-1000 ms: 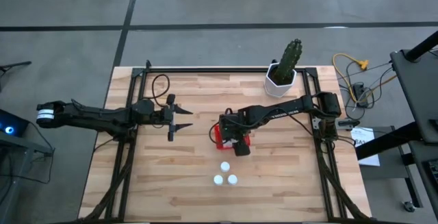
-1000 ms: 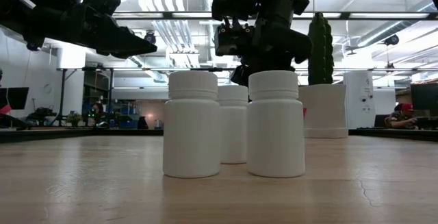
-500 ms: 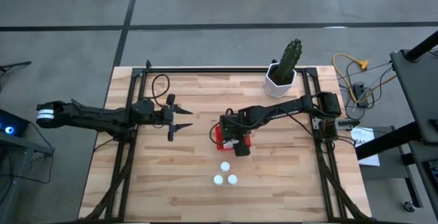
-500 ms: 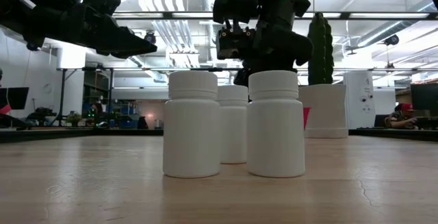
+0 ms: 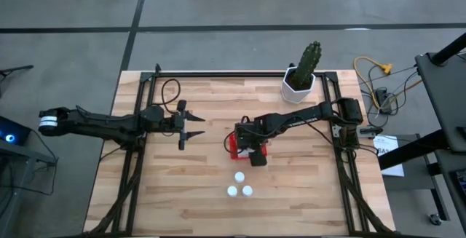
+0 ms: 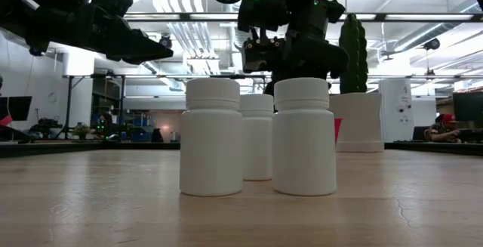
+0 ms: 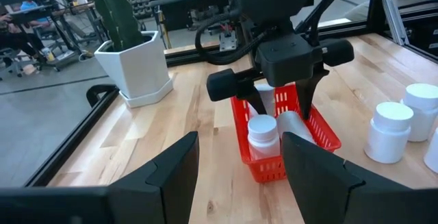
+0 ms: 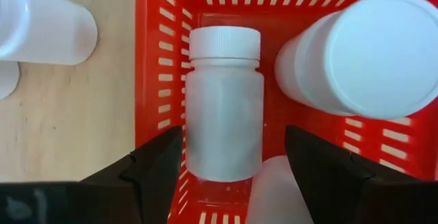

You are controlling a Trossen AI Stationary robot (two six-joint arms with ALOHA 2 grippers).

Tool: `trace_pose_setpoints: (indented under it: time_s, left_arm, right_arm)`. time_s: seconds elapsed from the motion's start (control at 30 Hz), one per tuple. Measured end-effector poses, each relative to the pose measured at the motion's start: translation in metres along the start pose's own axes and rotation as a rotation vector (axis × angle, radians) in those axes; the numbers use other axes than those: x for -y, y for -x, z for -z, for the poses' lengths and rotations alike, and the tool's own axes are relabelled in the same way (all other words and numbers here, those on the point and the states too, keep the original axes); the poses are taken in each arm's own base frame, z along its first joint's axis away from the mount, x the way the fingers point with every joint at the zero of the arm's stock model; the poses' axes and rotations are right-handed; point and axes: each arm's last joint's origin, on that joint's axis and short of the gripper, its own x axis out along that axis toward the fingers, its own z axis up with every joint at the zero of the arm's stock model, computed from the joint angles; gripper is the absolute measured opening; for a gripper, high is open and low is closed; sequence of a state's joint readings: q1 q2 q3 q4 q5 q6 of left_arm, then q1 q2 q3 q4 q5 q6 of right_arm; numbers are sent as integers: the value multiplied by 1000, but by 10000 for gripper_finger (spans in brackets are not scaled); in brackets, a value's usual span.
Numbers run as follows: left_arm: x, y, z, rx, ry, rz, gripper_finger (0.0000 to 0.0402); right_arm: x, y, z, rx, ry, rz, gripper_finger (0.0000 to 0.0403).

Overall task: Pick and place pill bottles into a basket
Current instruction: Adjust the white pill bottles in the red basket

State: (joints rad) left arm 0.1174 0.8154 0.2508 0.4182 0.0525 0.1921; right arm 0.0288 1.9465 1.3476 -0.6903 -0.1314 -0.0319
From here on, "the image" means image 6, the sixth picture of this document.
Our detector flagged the small green potted plant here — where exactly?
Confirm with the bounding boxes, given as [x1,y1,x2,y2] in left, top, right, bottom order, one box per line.
[73,125,91,141]

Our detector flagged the blue storage bins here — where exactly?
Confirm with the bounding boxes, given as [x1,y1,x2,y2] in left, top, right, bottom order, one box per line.
[130,111,155,143]

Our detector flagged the white pill bottle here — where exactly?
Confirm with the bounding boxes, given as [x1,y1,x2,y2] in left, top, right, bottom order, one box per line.
[272,78,337,197]
[179,78,245,197]
[238,94,275,182]

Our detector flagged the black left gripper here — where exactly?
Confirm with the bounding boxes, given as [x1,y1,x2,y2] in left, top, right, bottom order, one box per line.
[0,0,175,66]

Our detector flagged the green cactus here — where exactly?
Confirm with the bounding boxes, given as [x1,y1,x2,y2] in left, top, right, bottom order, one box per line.
[338,14,369,95]

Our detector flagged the person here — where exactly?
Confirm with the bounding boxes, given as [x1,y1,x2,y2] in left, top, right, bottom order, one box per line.
[424,113,462,144]

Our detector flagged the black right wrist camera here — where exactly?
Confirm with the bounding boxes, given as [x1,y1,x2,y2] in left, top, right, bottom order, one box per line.
[242,37,287,73]

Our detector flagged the black computer monitor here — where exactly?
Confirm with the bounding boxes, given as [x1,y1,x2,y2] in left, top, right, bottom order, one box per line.
[0,95,33,122]
[452,91,483,131]

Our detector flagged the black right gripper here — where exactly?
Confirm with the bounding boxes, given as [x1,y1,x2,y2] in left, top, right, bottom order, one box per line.
[263,0,350,96]

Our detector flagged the red plastic mesh basket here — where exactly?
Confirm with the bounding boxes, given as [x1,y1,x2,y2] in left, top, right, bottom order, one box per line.
[334,117,344,144]

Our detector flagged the white faceted plant pot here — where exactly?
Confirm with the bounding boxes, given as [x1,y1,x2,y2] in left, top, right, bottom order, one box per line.
[328,92,385,153]

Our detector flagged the black overhead light beam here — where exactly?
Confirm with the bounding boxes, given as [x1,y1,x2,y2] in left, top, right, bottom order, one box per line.
[124,11,483,23]

